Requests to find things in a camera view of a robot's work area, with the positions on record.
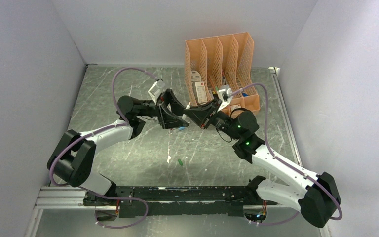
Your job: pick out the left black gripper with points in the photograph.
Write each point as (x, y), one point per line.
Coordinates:
(168, 119)

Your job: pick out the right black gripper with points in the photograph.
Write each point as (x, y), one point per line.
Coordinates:
(202, 113)

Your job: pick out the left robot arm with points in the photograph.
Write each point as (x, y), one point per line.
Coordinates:
(72, 160)

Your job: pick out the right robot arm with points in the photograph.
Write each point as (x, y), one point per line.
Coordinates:
(315, 196)

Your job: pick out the pens in organizer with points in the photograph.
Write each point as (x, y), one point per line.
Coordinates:
(214, 83)

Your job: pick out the white red box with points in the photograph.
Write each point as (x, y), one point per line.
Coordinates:
(200, 92)

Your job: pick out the grey stationery blister pack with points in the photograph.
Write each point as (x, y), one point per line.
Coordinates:
(195, 76)

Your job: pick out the orange plastic file organizer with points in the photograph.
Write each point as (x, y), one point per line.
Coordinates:
(219, 60)

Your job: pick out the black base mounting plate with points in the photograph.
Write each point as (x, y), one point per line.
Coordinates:
(167, 201)

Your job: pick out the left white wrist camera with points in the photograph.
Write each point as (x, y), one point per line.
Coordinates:
(157, 89)

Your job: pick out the white corner bracket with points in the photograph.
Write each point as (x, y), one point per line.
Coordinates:
(274, 70)

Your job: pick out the aluminium frame rail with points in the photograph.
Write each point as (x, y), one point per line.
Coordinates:
(70, 198)

